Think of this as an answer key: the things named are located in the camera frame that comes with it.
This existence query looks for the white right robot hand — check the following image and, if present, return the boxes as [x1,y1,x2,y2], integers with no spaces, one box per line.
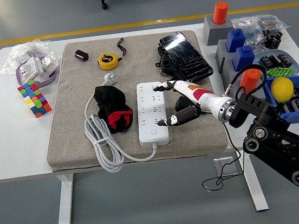
[151,73,229,129]

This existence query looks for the black plug adapter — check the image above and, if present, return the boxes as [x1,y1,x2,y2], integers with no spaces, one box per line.
[173,95,195,113]

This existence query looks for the thin black plug cord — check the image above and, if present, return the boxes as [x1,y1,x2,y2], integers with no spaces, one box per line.
[192,106,250,194]

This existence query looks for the white power strip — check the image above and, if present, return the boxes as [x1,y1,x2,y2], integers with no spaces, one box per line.
[132,80,172,149]

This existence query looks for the grey block with slots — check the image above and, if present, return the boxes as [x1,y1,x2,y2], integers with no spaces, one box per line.
[213,37,244,80]

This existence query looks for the orange cylinder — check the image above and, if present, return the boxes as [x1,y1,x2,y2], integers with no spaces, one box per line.
[210,0,232,27]
[237,67,264,95]

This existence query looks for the black phone stand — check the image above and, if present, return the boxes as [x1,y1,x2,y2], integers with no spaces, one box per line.
[153,44,179,79]

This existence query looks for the white table leg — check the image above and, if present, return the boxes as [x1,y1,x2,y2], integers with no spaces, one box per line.
[237,149,270,214]
[49,172,80,224]

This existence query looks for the blue block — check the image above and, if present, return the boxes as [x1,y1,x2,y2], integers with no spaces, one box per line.
[224,27,248,54]
[232,44,257,71]

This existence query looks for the grey-brown mat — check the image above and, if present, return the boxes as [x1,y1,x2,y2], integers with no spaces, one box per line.
[33,25,229,176]

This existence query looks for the silver floor socket plate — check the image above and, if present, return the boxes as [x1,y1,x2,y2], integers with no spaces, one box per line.
[212,155,241,179]

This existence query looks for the yellow lemon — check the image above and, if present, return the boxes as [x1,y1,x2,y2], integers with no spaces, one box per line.
[269,75,296,105]

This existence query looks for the black capacitors on plate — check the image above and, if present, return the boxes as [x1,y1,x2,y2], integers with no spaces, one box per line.
[258,51,294,72]

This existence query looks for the green small parts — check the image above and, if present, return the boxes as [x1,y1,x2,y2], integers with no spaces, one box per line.
[266,66,295,79]

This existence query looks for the clear bag of small components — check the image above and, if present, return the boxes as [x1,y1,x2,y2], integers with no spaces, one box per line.
[230,11,294,54]

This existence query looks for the loose black capacitors pile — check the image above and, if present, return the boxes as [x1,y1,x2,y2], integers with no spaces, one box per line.
[261,28,285,51]

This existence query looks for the black and red cloth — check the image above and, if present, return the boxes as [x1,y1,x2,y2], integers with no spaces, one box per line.
[93,82,136,136]

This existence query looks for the blue-grey plate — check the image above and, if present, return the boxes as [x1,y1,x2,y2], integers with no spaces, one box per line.
[250,46,299,81]

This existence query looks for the dark brown cylinder capacitor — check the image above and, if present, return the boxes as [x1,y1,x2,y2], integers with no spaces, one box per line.
[73,48,90,64]

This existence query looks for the colourful puzzle cube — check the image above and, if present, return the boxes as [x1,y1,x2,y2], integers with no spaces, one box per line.
[16,78,53,120]

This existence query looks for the clear bag of white parts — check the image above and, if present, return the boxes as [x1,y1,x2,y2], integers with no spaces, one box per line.
[0,37,55,77]

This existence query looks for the yellow tape measure with strap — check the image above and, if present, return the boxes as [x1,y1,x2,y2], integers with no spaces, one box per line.
[94,37,129,71]

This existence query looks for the white power strip cord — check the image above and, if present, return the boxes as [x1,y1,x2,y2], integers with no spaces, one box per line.
[78,67,161,177]

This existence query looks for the purple tape ring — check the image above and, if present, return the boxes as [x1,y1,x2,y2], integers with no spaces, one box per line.
[14,59,60,91]

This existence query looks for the white wall socket panel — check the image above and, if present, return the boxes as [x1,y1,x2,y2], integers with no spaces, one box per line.
[17,55,46,82]
[38,50,61,74]

